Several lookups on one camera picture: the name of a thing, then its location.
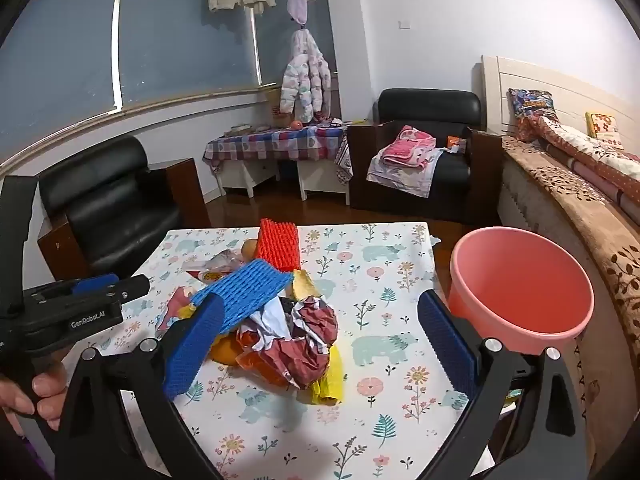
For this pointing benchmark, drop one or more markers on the curved bay window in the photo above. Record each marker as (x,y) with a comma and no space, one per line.
(175,45)

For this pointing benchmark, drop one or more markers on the person's left hand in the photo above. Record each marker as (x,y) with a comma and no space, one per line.
(50,382)

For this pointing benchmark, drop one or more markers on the red plastic wrapper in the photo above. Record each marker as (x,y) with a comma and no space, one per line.
(175,307)

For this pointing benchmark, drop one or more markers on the red round fruit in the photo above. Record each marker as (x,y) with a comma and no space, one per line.
(295,124)

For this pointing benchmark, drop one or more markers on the orange mandarin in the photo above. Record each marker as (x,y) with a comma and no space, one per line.
(225,352)

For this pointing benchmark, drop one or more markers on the white low table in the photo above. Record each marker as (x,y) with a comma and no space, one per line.
(320,180)

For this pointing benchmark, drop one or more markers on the red foam fruit net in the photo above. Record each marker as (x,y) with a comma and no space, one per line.
(277,245)

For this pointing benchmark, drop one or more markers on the yellow foam fruit net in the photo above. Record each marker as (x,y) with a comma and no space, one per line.
(330,375)

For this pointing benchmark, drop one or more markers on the blue foam fruit net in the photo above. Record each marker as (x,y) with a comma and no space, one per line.
(245,290)

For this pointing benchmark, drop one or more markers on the crumpled red white paper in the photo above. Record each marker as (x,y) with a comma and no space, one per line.
(310,340)

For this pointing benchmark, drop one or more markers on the pink folded blanket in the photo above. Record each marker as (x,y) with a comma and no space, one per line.
(407,147)

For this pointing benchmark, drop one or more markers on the pale floral sheet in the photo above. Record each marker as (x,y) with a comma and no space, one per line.
(395,175)

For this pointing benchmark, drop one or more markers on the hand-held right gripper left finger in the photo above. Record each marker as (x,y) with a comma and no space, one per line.
(200,340)

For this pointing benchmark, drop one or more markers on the pale purple hat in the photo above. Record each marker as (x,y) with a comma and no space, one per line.
(299,2)

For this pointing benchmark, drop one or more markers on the colourful cartoon pillow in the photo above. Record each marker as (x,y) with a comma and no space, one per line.
(532,107)

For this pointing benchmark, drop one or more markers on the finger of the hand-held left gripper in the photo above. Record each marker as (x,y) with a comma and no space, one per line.
(135,289)
(95,282)

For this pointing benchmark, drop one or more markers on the white quilted mattress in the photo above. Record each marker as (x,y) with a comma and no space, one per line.
(525,205)

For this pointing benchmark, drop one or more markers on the white patterned puffer jacket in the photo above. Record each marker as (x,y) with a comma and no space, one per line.
(305,80)

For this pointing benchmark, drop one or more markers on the checked tablecloth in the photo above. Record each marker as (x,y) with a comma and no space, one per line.
(270,142)

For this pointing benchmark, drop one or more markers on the yellow floral pillow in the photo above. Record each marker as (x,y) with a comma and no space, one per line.
(605,127)

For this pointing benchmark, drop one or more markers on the orange peel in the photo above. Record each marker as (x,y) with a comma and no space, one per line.
(305,285)

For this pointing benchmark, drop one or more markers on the bed with brown blanket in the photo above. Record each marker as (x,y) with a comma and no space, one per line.
(575,190)

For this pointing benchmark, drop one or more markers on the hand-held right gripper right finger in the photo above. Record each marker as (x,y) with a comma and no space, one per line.
(445,335)

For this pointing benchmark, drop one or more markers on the pink plastic bucket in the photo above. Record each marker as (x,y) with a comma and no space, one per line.
(520,280)

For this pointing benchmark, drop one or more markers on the small orange box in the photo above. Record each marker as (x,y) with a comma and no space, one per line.
(456,143)

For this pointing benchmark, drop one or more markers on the black leather armchair wooden arms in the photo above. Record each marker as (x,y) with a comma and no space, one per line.
(110,200)
(425,105)

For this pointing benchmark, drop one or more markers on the bed with patterned blankets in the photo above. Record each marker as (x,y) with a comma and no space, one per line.
(595,157)

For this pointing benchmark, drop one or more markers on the printed clear snack wrapper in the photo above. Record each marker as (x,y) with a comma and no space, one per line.
(220,272)

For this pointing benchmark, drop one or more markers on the cream wooden headboard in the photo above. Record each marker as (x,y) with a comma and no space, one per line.
(575,92)

